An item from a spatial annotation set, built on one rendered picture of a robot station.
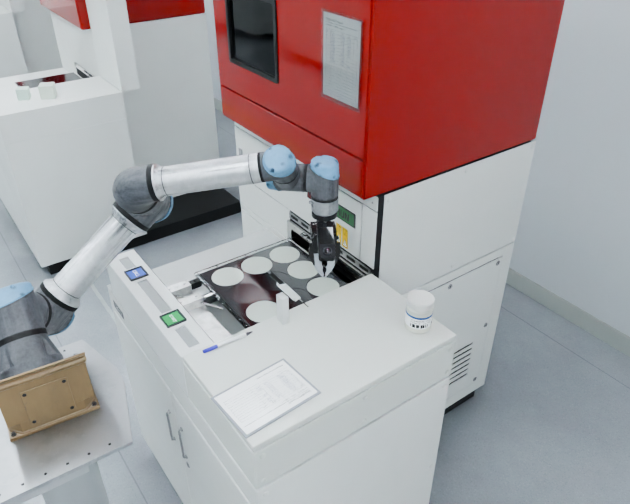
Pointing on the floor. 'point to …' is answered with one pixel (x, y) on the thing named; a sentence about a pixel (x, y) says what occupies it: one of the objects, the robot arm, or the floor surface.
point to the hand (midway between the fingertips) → (324, 274)
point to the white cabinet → (194, 487)
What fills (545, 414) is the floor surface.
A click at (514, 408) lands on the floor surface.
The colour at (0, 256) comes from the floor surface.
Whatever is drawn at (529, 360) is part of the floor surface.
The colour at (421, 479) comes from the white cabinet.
